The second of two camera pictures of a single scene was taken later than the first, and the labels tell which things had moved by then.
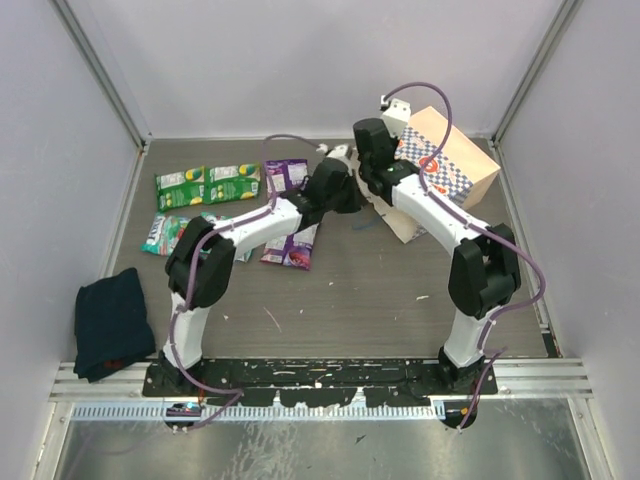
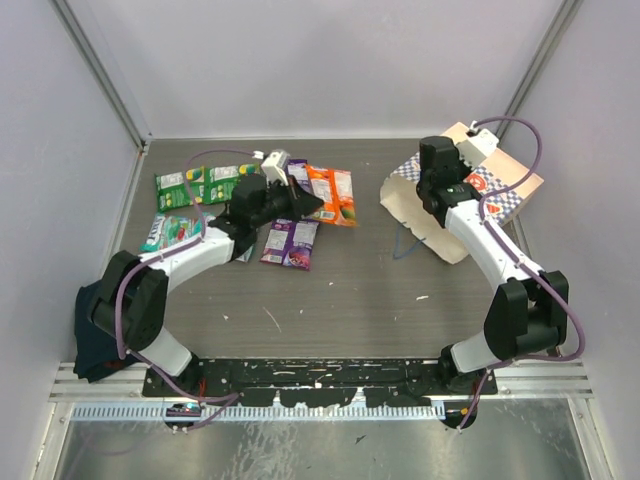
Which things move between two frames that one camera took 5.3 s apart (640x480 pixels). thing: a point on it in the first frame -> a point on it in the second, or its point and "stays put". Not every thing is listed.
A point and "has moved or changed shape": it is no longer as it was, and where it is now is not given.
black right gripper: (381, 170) -> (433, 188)
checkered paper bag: (454, 167) has moved or changed shape
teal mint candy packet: (165, 234) stays put
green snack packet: (180, 188) stays put
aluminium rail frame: (516, 381) stays put
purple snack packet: (294, 250) stays put
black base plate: (314, 383) stays put
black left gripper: (355, 199) -> (301, 203)
